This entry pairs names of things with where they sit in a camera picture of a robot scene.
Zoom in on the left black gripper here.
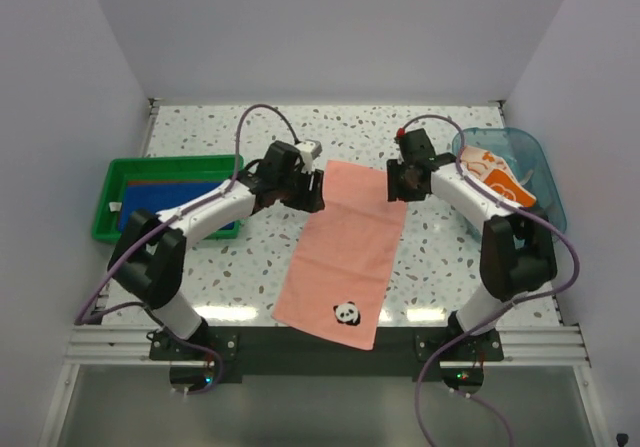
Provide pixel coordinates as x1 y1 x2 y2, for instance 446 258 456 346
276 164 323 213

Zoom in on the blue towel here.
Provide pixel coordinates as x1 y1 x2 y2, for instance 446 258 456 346
117 183 221 232

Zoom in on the pink panda towel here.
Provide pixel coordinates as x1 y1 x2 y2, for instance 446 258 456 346
272 161 407 351

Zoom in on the brown towel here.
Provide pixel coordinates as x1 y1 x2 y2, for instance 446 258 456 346
125 179 220 187

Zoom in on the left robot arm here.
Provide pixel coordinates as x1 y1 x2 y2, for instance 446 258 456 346
108 140 324 360

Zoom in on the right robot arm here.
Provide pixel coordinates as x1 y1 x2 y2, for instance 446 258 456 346
386 128 557 360

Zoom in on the orange white lion towel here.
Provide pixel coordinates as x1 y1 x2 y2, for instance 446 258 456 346
461 146 537 208

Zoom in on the blue plastic bin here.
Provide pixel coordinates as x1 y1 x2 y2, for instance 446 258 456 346
451 127 567 232

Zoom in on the green plastic tray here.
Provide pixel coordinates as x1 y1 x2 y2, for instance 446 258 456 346
92 154 235 244

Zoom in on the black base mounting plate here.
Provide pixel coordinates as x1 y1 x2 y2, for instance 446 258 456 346
149 324 506 384

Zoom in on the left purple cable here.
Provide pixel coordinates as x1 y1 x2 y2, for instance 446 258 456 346
74 104 301 398

